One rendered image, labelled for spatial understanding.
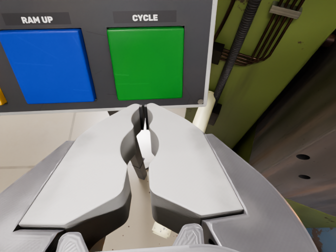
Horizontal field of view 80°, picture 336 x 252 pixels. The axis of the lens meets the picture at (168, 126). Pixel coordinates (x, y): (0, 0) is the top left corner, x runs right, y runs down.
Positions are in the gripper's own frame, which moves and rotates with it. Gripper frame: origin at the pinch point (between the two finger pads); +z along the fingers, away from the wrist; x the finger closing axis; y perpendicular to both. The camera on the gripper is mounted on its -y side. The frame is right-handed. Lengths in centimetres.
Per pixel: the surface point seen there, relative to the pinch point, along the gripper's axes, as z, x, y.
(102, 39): 10.9, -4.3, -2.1
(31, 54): 10.2, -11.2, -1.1
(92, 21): 10.9, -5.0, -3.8
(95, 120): 105, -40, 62
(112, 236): 47, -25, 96
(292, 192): 27, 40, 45
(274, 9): 31.6, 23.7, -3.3
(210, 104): 45, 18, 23
